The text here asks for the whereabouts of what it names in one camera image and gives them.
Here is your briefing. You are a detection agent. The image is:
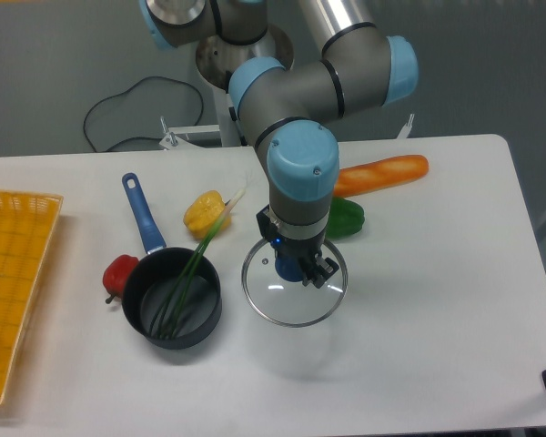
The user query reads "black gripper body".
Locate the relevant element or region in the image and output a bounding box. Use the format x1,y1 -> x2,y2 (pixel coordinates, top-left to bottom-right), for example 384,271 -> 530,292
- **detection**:
256,206 -> 328,272

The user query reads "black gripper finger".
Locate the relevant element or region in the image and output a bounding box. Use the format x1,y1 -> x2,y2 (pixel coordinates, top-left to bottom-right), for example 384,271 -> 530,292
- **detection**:
316,256 -> 338,289
301,257 -> 323,287

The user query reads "glass pot lid blue knob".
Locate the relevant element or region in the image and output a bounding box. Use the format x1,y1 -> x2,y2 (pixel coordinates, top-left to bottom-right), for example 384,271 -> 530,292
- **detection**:
241,239 -> 349,328

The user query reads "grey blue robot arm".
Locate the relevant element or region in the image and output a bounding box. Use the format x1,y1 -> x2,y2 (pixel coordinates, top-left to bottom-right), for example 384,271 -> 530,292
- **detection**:
140,1 -> 419,287

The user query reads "green bell pepper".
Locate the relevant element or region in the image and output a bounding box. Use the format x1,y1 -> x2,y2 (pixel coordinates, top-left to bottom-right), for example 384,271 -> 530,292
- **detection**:
326,197 -> 365,239

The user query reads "orange baguette bread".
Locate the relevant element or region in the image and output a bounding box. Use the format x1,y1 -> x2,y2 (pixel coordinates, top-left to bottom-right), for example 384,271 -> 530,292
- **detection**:
333,155 -> 430,198

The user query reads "yellow bell pepper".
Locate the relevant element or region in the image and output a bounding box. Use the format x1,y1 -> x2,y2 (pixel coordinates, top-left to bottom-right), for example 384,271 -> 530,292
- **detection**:
183,190 -> 226,241

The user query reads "green onion stalk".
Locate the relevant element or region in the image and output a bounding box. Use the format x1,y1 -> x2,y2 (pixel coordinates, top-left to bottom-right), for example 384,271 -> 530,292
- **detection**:
147,171 -> 254,340

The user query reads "red bell pepper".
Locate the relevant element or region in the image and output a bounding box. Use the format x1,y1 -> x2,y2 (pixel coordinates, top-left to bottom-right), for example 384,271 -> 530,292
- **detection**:
102,254 -> 139,304

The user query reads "yellow woven basket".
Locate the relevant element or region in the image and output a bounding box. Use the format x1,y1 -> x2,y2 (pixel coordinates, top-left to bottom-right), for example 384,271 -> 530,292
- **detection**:
0,190 -> 63,405

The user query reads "dark pot blue handle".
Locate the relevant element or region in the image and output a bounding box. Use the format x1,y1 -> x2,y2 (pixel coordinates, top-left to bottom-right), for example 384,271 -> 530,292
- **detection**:
122,173 -> 222,350

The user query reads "black cable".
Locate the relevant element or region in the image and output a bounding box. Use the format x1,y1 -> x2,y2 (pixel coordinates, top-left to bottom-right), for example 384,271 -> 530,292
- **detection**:
82,76 -> 205,153

